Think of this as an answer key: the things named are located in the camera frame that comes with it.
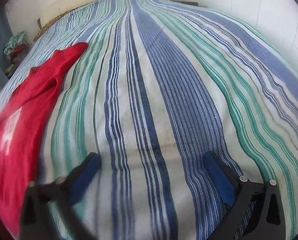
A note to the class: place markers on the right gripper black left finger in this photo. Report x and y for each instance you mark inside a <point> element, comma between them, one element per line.
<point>36,221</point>

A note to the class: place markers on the blue green striped bedspread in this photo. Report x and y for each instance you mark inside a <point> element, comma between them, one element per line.
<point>160,84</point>

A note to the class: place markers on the red sweater with white print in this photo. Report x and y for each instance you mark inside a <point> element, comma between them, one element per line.
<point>22,123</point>

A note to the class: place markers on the white wardrobe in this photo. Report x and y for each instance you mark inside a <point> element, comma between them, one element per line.
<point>277,20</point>

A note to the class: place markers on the pile of colourful clothes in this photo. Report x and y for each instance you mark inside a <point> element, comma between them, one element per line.
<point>15,51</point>

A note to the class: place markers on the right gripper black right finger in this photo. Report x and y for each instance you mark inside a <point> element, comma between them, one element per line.
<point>238,192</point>

